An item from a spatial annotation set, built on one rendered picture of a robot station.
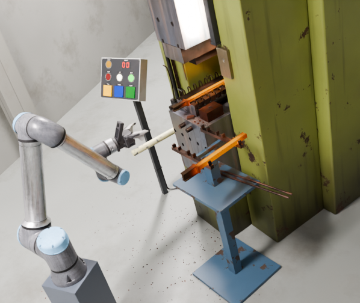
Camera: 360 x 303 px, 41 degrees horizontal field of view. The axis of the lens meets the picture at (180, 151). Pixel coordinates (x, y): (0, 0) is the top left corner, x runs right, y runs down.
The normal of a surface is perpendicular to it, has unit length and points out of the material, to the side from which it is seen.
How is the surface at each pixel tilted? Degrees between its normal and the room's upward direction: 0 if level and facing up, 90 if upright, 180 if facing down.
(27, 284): 0
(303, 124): 90
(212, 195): 0
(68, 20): 90
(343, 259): 0
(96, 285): 90
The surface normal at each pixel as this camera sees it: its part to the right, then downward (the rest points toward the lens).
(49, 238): -0.16, -0.79
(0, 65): 0.89, 0.06
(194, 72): 0.55, 0.36
